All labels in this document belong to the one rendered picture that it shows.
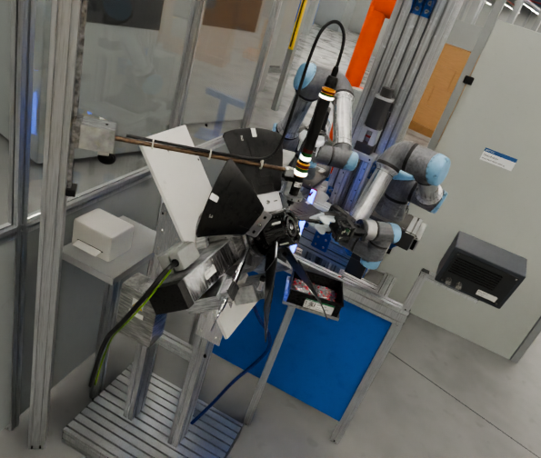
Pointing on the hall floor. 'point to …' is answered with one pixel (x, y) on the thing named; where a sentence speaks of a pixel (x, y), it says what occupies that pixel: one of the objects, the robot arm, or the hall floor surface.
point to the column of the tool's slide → (53, 208)
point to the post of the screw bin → (269, 363)
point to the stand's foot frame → (147, 425)
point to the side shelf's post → (105, 333)
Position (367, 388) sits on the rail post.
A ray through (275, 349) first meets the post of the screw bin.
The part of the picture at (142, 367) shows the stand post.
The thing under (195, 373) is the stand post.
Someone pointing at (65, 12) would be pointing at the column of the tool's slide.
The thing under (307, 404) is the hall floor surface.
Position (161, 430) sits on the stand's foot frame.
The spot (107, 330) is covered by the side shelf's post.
